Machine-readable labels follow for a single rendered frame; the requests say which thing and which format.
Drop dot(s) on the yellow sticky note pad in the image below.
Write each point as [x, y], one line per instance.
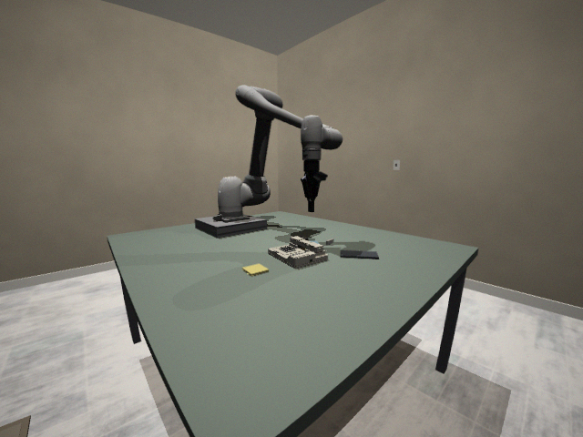
[255, 269]

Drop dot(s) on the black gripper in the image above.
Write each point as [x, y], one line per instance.
[312, 187]

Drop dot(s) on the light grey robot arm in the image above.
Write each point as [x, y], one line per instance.
[232, 194]

